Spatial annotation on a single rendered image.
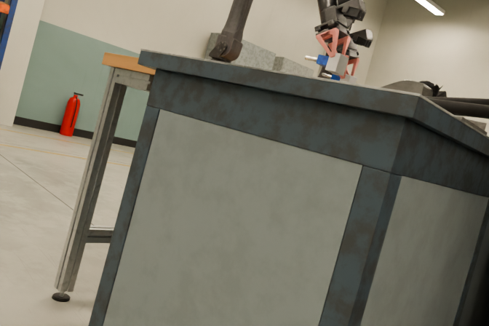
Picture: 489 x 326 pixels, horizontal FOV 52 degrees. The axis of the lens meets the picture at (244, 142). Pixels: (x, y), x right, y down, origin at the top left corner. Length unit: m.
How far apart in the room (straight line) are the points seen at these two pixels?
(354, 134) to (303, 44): 8.44
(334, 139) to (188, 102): 0.38
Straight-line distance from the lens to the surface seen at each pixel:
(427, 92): 1.53
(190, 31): 7.71
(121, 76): 1.62
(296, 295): 0.92
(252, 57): 7.78
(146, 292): 1.17
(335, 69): 1.48
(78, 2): 6.92
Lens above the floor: 0.68
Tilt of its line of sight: 2 degrees down
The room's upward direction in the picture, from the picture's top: 15 degrees clockwise
